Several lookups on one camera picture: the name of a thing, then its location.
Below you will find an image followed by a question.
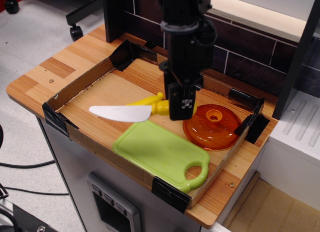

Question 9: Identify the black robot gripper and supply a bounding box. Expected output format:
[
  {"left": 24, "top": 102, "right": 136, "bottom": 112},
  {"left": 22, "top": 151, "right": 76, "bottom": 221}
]
[{"left": 158, "top": 0, "right": 217, "bottom": 121}]

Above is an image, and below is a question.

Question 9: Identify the yellow handled white toy knife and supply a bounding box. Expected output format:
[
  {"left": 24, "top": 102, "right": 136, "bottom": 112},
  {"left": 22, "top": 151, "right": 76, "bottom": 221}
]
[{"left": 89, "top": 100, "right": 170, "bottom": 123}]

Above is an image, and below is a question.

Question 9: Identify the green plastic cutting board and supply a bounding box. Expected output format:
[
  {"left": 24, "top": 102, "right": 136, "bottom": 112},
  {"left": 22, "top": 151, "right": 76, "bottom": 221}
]
[{"left": 112, "top": 121, "right": 210, "bottom": 193}]

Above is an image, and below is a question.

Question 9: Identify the cardboard fence with black tape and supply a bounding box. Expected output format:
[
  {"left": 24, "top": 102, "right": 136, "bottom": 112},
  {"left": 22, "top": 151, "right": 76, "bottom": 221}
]
[{"left": 42, "top": 41, "right": 269, "bottom": 212}]

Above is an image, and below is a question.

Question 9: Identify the yellow toy banana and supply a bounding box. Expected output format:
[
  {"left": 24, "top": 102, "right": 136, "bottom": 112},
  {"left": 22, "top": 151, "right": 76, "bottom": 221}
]
[{"left": 127, "top": 92, "right": 165, "bottom": 106}]

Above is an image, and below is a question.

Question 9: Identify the orange transparent pot lid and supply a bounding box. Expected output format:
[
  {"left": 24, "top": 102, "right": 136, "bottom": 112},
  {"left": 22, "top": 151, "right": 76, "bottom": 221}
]
[{"left": 182, "top": 104, "right": 243, "bottom": 151}]

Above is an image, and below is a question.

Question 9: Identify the grey toy oven cabinet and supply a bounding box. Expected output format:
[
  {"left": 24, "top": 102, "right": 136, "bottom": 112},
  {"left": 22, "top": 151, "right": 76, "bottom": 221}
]
[{"left": 38, "top": 119, "right": 201, "bottom": 231}]

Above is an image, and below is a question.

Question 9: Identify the white toy sink drainboard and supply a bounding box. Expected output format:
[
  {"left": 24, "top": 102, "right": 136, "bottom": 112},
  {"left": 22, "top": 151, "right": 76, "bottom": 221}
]
[{"left": 257, "top": 92, "right": 320, "bottom": 203}]

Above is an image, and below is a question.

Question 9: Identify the black chair base with casters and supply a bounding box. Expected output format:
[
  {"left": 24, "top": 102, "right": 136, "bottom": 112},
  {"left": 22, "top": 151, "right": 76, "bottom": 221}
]
[{"left": 4, "top": 0, "right": 103, "bottom": 41}]

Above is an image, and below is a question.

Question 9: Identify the black equipment lower left corner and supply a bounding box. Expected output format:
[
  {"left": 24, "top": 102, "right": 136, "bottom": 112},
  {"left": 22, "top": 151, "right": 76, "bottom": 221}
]
[{"left": 0, "top": 186, "right": 66, "bottom": 232}]

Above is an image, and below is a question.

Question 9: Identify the black vertical post right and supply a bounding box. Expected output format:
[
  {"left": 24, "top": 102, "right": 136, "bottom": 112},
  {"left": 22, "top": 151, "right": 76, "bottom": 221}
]
[{"left": 272, "top": 0, "right": 320, "bottom": 120}]

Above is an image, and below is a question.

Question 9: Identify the black vertical post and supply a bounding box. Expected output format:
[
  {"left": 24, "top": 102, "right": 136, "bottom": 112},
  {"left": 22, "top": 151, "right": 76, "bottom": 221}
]
[
  {"left": 272, "top": 0, "right": 320, "bottom": 120},
  {"left": 102, "top": 0, "right": 134, "bottom": 43}
]

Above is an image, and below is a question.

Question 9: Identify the black vertical post left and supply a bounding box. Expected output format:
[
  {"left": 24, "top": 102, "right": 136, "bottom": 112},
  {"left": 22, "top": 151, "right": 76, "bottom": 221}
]
[{"left": 102, "top": 0, "right": 134, "bottom": 43}]

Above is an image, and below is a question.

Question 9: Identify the black floor cable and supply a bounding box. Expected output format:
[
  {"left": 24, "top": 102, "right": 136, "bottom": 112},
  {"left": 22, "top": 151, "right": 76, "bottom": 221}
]
[{"left": 0, "top": 159, "right": 70, "bottom": 196}]

